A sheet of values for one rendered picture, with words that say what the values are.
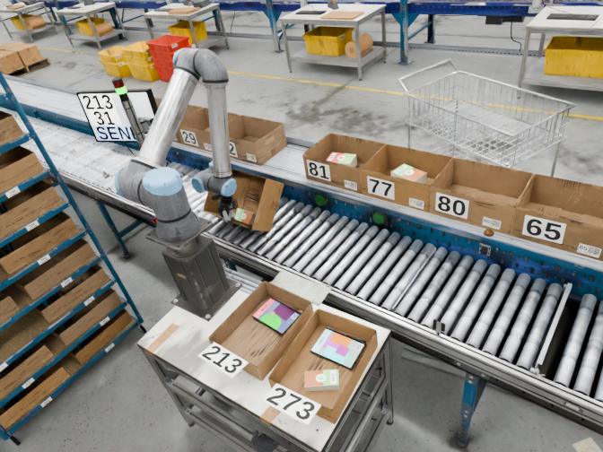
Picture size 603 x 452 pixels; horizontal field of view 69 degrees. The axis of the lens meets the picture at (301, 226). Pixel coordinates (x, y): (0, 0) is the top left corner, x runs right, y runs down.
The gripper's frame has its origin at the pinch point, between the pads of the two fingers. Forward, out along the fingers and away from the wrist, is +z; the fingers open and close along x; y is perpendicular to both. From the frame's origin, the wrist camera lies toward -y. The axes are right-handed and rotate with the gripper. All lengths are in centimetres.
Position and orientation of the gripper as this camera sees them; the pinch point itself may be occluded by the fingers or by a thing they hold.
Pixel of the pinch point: (227, 220)
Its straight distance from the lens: 254.9
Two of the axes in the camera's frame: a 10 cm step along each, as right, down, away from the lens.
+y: 7.9, 2.8, -5.5
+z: 0.9, 8.3, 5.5
